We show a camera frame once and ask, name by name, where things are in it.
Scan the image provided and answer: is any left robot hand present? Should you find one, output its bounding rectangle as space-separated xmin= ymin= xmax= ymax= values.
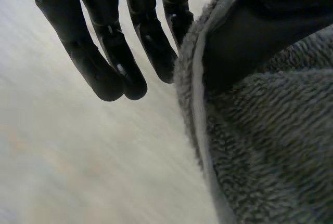
xmin=5 ymin=0 xmax=333 ymax=102

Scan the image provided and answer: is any grey towel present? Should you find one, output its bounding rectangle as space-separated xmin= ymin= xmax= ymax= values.
xmin=173 ymin=0 xmax=333 ymax=224

